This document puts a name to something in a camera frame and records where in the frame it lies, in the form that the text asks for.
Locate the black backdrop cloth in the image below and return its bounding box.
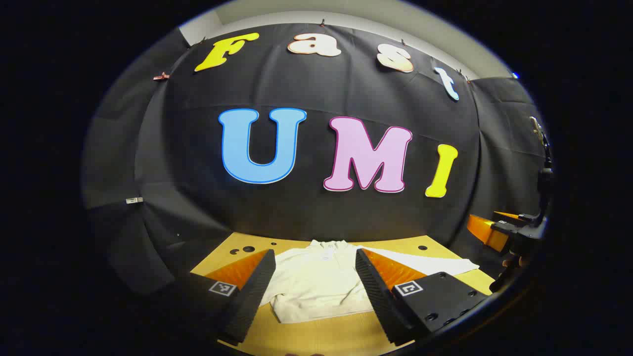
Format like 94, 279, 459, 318
83, 22, 552, 297

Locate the white sweatshirt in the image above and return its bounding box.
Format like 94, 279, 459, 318
260, 240, 480, 324

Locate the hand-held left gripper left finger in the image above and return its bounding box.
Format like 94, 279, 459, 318
166, 249, 276, 347

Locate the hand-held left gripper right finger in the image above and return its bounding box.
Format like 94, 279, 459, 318
355, 248, 493, 347

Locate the metal clamp stand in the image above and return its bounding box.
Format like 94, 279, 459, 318
529, 116, 550, 166

